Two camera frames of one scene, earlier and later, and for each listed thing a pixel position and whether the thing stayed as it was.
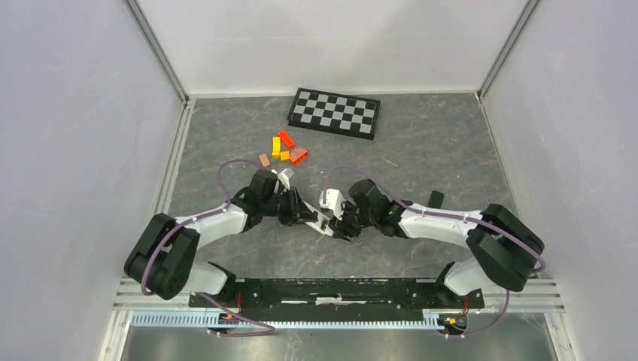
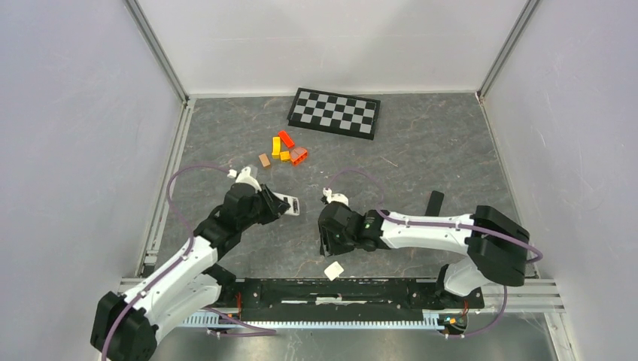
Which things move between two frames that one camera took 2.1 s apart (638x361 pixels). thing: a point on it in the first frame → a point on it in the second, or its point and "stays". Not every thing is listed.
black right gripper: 341,228 → 328,247
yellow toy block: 276,147 stays
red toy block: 286,138 stays
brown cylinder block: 264,159 stays
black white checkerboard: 336,113 stays
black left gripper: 298,212 → 275,207
